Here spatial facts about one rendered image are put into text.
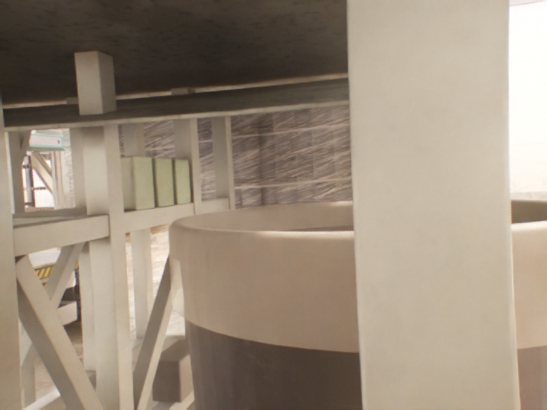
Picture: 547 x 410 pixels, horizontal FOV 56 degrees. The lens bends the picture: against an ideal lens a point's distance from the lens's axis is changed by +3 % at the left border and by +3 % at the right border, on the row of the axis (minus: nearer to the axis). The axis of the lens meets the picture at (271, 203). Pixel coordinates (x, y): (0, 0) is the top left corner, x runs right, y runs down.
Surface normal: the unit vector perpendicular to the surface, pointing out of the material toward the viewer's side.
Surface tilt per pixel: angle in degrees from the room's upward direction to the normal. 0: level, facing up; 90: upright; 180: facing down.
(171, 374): 90
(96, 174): 90
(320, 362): 93
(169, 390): 90
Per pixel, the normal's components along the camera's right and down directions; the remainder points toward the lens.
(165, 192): 0.96, -0.04
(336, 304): -0.34, 0.07
